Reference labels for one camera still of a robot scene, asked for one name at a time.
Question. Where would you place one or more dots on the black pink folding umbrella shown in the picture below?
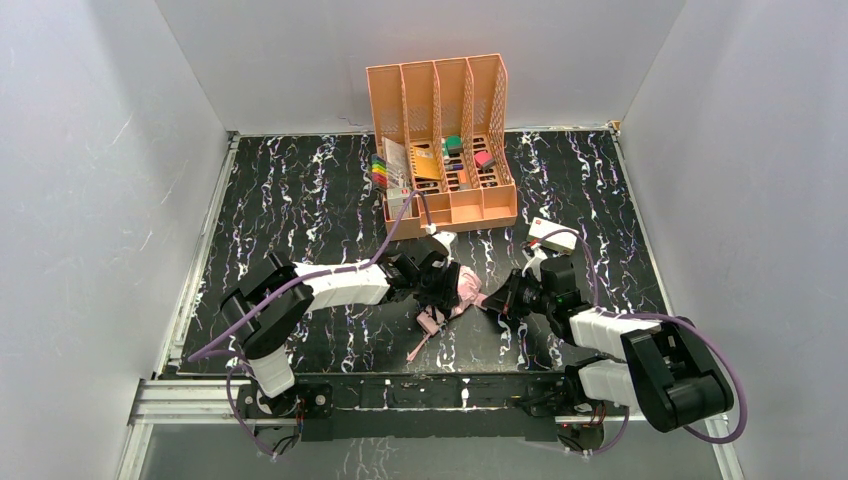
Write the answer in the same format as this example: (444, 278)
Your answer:
(432, 320)

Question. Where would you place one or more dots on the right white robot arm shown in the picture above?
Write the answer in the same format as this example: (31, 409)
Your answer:
(657, 364)

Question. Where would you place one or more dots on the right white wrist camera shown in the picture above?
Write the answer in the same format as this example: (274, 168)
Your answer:
(534, 255)

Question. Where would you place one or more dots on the white red box in organizer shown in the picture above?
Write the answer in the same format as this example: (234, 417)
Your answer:
(399, 203)

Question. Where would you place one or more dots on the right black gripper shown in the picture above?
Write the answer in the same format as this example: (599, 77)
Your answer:
(515, 299)

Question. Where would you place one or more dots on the yellow spiral notebook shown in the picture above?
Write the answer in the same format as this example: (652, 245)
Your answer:
(425, 166)

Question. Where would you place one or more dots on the pink grey eraser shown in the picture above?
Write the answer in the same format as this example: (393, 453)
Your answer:
(484, 160)

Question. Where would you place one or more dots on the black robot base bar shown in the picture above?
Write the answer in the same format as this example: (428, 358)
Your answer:
(443, 406)

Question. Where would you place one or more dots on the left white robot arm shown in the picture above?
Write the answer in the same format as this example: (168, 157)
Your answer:
(268, 304)

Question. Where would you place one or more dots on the green white eraser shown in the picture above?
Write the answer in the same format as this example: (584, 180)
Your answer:
(452, 146)

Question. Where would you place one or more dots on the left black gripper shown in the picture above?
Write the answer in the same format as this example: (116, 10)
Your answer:
(438, 282)

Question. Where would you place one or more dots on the white green small box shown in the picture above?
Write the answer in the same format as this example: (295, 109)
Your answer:
(552, 236)

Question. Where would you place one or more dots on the orange plastic desk organizer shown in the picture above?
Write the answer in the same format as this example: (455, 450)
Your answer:
(420, 103)

